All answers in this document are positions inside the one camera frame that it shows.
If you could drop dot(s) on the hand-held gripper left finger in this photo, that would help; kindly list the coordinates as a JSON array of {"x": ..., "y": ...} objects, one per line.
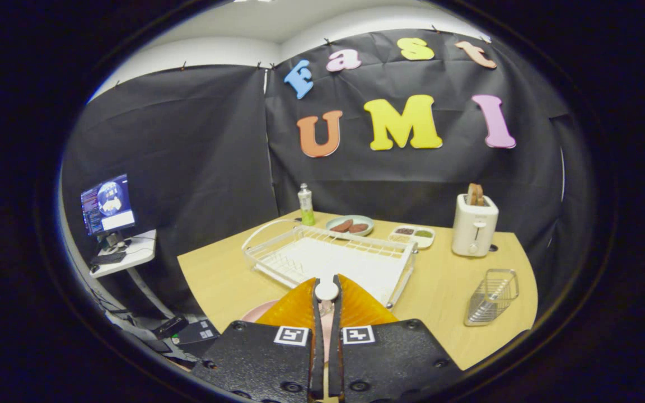
[{"x": 317, "y": 364}]

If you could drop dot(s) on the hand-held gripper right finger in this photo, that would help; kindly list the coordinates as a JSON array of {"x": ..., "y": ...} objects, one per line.
[{"x": 335, "y": 364}]

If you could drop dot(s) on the pink plate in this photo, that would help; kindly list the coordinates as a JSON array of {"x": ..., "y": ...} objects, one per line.
[{"x": 261, "y": 312}]

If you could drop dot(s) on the white divided sauce dish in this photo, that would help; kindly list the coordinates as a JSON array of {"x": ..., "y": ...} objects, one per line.
[{"x": 412, "y": 242}]

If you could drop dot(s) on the pale green plate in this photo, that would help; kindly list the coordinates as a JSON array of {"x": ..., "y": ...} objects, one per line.
[{"x": 350, "y": 218}]

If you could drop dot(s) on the green dish soap bottle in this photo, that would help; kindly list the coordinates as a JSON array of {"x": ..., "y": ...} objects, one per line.
[{"x": 306, "y": 210}]

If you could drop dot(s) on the black device with labels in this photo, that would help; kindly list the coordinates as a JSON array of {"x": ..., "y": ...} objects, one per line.
[{"x": 199, "y": 333}]

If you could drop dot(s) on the brown sausage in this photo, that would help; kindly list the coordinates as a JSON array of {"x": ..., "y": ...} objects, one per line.
[
  {"x": 342, "y": 226},
  {"x": 359, "y": 228}
]

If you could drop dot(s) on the black box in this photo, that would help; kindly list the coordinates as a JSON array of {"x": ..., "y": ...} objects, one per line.
[{"x": 170, "y": 327}]

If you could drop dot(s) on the white toaster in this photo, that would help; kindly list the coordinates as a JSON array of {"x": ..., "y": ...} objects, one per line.
[{"x": 473, "y": 229}]

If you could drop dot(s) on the white side table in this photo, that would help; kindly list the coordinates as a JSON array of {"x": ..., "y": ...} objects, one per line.
[{"x": 140, "y": 249}]

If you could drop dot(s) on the brown bread slice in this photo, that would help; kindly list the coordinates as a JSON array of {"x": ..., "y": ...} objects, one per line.
[{"x": 475, "y": 195}]

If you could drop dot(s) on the black keyboard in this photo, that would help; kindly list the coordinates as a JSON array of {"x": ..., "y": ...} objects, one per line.
[{"x": 108, "y": 258}]

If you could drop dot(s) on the computer monitor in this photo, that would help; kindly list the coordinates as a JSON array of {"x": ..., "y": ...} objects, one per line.
[{"x": 107, "y": 204}]

